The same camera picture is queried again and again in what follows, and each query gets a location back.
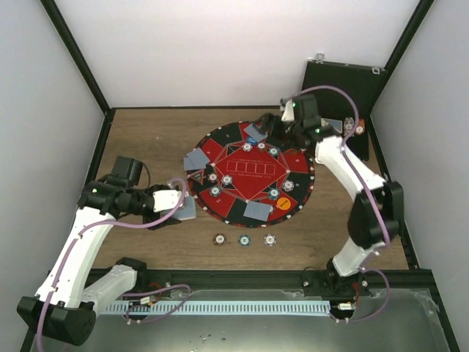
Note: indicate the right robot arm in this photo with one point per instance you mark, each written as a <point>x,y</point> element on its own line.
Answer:
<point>377,213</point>

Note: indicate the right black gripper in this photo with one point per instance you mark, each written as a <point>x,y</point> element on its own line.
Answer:
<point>267,119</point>

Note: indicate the red poker chip stack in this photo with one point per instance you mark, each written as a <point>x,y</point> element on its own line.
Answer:
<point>219,239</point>

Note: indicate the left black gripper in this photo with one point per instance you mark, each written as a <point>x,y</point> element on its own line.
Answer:
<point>171,221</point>

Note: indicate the light blue slotted rail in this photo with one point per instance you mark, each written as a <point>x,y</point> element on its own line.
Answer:
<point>293,308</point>

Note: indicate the orange chips in case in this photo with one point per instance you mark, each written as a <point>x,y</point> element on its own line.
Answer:
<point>360,129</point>

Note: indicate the grey chips in case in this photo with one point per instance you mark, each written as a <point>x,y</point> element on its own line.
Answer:
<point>348,125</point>

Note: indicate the orange round blind button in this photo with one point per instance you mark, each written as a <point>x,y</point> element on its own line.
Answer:
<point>284,203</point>

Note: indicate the round red black poker mat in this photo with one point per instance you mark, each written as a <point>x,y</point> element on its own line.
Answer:
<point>253,174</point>

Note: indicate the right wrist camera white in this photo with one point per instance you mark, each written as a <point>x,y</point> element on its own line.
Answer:
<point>287,109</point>

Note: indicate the black poker chip case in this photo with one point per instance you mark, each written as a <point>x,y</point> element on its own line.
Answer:
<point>361,83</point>

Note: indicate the blue card seat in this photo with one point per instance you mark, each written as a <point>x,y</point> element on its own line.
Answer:
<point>258,136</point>
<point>198,158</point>

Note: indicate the teal poker chip stack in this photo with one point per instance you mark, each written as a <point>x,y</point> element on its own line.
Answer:
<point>244,240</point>

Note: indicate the card box in case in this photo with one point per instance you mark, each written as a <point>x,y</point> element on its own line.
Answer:
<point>336,124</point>

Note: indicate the dealt blue playing card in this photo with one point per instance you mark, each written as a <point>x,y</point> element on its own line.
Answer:
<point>188,165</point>

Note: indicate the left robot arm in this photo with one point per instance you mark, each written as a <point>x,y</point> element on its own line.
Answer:
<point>65,307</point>

